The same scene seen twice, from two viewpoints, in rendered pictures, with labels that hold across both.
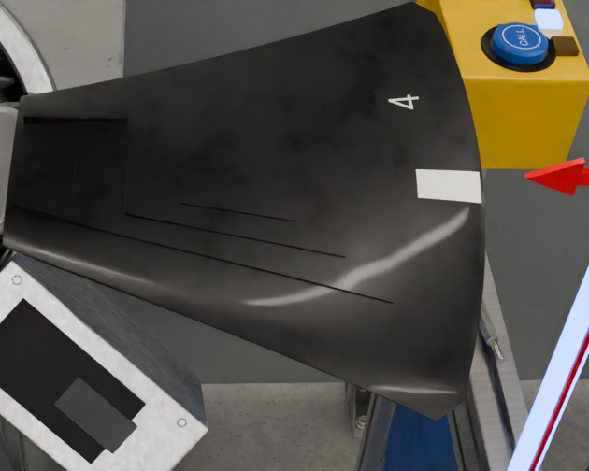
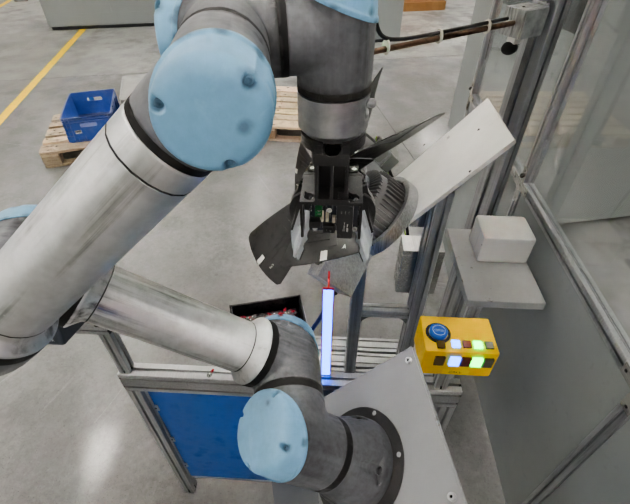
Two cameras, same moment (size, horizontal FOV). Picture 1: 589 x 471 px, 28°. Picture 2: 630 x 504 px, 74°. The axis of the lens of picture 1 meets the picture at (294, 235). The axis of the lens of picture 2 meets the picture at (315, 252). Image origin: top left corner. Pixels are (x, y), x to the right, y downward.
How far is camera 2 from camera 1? 99 cm
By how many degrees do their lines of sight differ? 69
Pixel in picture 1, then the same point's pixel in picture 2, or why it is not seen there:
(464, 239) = (311, 259)
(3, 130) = not seen: hidden behind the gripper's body
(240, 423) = (482, 471)
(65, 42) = (493, 288)
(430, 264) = (306, 255)
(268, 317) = not seen: hidden behind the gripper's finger
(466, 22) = (448, 321)
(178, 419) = (319, 269)
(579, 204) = not seen: outside the picture
